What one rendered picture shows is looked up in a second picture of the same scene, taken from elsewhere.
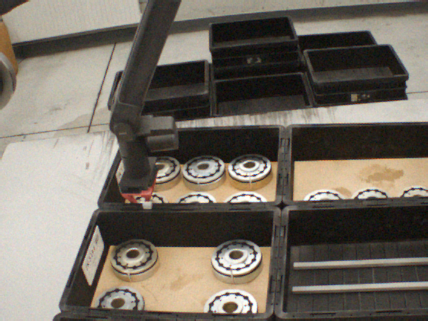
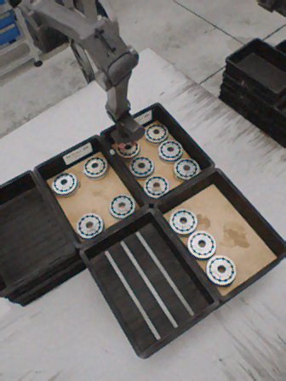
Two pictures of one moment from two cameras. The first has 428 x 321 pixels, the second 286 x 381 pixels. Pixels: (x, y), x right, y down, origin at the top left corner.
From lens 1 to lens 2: 83 cm
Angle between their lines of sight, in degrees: 42
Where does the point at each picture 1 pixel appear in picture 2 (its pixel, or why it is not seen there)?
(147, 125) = (126, 121)
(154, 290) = (87, 188)
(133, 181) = (117, 136)
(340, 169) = (224, 210)
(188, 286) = (98, 198)
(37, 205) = not seen: hidden behind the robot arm
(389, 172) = (242, 238)
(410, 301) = (148, 303)
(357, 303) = (132, 276)
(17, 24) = not seen: outside the picture
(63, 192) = (136, 99)
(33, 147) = (154, 59)
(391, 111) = not seen: outside the picture
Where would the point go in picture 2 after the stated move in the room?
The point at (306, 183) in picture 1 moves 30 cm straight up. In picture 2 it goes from (200, 200) to (209, 157)
